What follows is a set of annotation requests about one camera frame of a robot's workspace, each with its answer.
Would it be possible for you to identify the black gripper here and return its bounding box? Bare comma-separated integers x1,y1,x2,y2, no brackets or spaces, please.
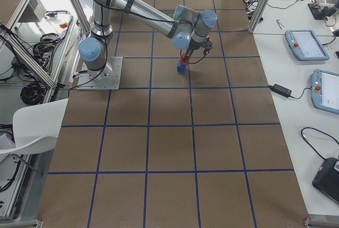
181,41,204,64

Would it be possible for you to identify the red block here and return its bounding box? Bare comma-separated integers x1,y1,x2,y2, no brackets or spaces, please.
180,52,189,66

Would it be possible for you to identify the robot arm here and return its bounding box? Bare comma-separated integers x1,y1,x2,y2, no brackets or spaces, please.
79,0,217,73

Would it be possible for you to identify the blue block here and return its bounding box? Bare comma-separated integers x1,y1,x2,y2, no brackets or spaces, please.
177,62,186,73

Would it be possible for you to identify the black power brick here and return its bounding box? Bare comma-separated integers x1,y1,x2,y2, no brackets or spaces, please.
269,84,292,98

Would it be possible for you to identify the upper blue teach pendant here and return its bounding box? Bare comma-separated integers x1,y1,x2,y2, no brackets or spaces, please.
284,30,329,61

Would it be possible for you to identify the blue teach pendant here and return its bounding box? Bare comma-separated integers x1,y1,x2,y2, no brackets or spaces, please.
311,69,338,114
284,30,329,61

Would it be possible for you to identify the lower blue teach pendant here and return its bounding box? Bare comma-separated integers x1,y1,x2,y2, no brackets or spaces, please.
311,69,338,114

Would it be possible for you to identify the grey control box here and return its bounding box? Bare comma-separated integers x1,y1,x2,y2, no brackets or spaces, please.
18,0,46,23

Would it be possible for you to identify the white plastic chair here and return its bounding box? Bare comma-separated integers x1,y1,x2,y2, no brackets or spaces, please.
1,99,68,154

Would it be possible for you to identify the black laptop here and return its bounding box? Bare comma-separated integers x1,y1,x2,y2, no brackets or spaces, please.
312,157,338,204

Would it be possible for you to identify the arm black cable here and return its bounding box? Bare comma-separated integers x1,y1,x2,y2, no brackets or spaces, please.
185,50,209,65

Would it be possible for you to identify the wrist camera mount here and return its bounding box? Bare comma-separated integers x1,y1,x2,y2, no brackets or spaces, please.
201,37,213,56

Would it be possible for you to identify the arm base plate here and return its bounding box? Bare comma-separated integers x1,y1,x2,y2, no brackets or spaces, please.
76,56,123,91

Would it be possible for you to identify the black cable on desk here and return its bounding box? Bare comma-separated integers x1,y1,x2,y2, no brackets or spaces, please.
300,126,339,161

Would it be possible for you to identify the left aluminium frame post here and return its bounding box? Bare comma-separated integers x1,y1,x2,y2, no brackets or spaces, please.
70,0,91,36

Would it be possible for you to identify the coiled black cable bundle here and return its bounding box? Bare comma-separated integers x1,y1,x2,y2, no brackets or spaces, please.
20,82,47,106

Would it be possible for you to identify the aluminium frame rail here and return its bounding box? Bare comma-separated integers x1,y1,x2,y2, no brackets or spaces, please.
1,23,56,89

